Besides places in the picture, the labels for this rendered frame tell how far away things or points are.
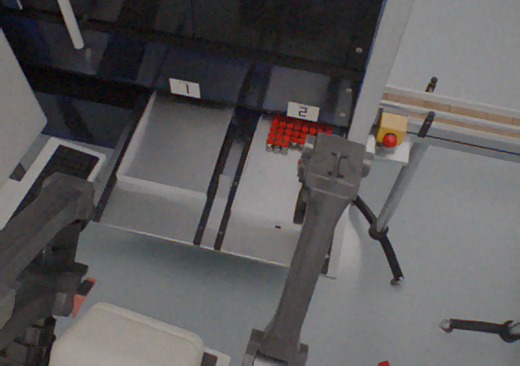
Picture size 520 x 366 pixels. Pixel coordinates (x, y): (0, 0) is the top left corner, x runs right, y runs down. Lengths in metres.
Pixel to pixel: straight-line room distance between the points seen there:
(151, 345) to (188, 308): 1.44
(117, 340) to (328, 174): 0.40
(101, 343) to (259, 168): 0.83
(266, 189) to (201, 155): 0.22
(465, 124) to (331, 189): 0.99
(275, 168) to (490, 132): 0.65
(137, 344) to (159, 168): 0.78
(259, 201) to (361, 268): 1.01
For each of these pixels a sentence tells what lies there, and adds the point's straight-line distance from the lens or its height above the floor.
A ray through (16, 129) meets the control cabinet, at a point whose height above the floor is 0.92.
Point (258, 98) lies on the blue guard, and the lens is 1.49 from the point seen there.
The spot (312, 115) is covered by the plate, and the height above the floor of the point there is 1.01.
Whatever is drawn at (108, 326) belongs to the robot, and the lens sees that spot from 0.89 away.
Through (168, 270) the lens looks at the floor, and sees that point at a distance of 2.37.
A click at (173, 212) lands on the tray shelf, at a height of 0.88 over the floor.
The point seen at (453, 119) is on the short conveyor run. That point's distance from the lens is 1.67.
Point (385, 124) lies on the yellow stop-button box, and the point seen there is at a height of 1.03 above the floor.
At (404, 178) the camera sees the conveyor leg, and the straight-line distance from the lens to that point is 1.96.
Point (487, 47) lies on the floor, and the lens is 3.41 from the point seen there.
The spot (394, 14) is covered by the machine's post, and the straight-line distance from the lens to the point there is 1.22.
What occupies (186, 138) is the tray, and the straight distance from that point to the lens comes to 1.61.
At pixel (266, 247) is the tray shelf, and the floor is 0.88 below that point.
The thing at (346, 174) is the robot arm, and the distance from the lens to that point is 0.78.
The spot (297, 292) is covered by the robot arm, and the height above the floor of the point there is 1.39.
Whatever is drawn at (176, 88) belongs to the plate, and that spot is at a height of 1.01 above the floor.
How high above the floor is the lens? 2.19
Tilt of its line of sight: 59 degrees down
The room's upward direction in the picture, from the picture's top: 3 degrees clockwise
